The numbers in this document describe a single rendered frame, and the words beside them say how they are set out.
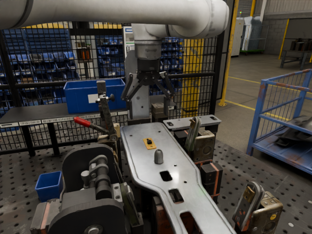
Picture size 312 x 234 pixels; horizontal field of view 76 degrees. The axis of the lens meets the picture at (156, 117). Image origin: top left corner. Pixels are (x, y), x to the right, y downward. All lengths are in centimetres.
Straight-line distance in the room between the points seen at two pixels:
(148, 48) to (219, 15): 22
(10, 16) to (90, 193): 28
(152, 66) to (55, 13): 42
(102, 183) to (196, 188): 33
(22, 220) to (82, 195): 70
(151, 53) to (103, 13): 30
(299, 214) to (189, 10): 94
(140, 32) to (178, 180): 47
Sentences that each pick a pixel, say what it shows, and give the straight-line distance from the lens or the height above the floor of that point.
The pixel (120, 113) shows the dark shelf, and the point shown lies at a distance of 109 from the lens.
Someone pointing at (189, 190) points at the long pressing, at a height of 100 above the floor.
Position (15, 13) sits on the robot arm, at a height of 144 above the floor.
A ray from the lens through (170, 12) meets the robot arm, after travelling 47.
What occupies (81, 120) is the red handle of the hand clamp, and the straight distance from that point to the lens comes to 74.
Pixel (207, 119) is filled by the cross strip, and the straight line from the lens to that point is 107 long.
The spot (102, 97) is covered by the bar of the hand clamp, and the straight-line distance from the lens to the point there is 70.
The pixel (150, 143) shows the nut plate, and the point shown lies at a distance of 81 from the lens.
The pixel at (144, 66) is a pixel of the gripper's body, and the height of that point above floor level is 131.
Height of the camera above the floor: 142
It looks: 23 degrees down
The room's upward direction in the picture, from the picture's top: straight up
